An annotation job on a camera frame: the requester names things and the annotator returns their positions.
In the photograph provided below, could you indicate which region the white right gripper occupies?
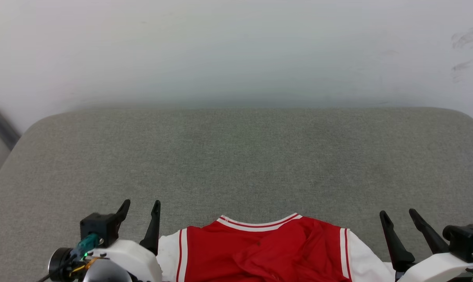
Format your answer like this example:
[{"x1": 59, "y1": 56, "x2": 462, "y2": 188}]
[{"x1": 379, "y1": 208, "x2": 473, "y2": 282}]

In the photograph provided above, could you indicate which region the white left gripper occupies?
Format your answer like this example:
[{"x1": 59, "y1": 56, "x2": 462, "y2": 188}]
[{"x1": 88, "y1": 199, "x2": 163, "y2": 282}]

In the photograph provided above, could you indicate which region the red and white jersey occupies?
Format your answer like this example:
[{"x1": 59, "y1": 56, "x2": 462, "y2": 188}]
[{"x1": 157, "y1": 212, "x2": 396, "y2": 282}]

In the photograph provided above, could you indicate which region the grey metal bar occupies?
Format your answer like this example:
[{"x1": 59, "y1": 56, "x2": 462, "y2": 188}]
[{"x1": 0, "y1": 96, "x2": 21, "y2": 152}]

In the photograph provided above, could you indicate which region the teal left camera connector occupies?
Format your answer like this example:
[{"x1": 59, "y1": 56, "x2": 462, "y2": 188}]
[{"x1": 76, "y1": 233, "x2": 101, "y2": 253}]

